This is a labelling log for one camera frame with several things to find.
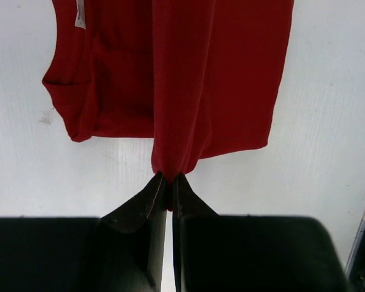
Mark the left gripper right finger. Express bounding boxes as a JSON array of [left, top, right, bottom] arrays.
[[173, 175, 349, 291]]

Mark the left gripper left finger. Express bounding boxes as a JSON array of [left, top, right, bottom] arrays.
[[0, 173, 167, 291]]

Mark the dark red t-shirt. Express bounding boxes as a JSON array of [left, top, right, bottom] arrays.
[[43, 1, 294, 181]]

